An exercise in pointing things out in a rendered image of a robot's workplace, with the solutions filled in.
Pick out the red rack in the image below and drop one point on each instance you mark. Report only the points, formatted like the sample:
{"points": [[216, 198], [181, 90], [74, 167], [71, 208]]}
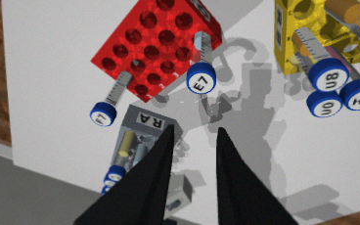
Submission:
{"points": [[160, 62]]}

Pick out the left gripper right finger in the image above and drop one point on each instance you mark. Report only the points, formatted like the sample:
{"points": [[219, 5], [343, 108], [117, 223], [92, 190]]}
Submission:
{"points": [[242, 199]]}

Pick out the yellow tube rack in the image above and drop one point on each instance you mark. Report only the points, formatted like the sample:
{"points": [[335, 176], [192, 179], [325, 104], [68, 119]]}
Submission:
{"points": [[318, 21]]}

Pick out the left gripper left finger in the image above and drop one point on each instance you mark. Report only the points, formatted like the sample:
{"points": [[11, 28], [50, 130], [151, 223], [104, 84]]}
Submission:
{"points": [[139, 197]]}

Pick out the grey tube rack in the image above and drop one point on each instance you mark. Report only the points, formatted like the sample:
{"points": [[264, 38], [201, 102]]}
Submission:
{"points": [[142, 122]]}

